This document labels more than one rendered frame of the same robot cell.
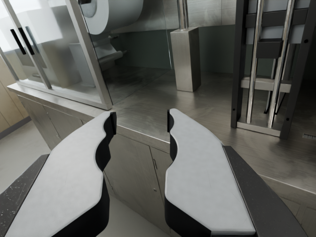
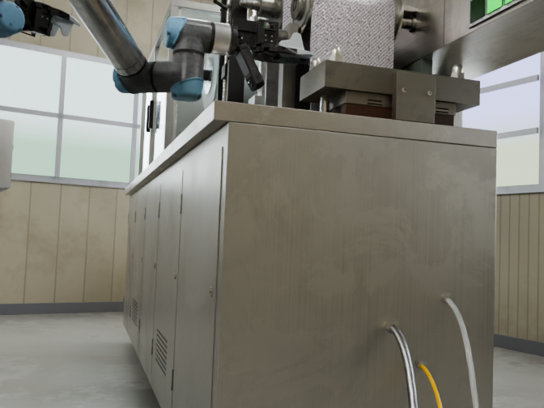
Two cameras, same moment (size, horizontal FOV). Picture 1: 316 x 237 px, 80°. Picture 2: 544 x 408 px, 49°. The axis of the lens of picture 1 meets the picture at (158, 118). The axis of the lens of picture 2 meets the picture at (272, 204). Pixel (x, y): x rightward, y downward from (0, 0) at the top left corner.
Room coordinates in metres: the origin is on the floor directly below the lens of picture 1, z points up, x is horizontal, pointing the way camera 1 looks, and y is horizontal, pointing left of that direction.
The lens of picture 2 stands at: (-1.07, -1.35, 0.63)
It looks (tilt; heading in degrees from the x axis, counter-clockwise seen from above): 3 degrees up; 30
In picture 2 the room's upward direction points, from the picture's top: 2 degrees clockwise
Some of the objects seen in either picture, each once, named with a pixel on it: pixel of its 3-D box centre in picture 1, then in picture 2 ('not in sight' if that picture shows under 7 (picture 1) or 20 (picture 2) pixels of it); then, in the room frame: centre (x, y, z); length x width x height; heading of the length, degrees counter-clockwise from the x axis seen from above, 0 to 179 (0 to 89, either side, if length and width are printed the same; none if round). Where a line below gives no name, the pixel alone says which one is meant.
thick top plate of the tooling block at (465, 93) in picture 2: not in sight; (388, 91); (0.30, -0.88, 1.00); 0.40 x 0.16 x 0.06; 137
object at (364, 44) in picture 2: not in sight; (352, 57); (0.35, -0.76, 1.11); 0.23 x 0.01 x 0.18; 137
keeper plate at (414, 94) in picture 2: not in sight; (414, 98); (0.25, -0.96, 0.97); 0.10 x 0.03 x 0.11; 137
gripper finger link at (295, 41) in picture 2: not in sight; (296, 44); (0.22, -0.67, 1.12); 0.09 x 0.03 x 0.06; 128
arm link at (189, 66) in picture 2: not in sight; (180, 76); (0.04, -0.45, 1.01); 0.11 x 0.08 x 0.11; 104
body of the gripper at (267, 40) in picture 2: not in sight; (252, 40); (0.16, -0.58, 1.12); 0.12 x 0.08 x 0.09; 137
